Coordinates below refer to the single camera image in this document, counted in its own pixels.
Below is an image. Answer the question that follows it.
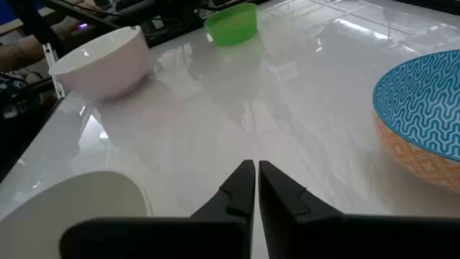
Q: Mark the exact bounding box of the blue patterned orange bowl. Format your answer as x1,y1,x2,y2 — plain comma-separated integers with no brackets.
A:
372,49,460,196

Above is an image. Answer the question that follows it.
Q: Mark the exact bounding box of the green ball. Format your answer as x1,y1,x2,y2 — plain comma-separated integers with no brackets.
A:
203,2,259,47

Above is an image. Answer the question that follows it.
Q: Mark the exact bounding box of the white metal bracket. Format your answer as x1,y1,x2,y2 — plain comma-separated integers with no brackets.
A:
42,42,68,100

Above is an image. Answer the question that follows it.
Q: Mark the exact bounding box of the pale pink ceramic bowl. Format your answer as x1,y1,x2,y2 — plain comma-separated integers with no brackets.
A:
48,25,155,101

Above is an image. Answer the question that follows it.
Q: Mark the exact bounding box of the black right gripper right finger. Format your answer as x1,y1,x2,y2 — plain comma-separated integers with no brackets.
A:
258,160,460,259

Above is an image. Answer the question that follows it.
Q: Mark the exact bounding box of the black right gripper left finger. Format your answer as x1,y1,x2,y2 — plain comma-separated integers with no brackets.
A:
59,159,257,259

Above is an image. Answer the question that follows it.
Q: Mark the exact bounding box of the cream ceramic bowl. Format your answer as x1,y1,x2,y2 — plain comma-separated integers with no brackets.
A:
0,169,154,259

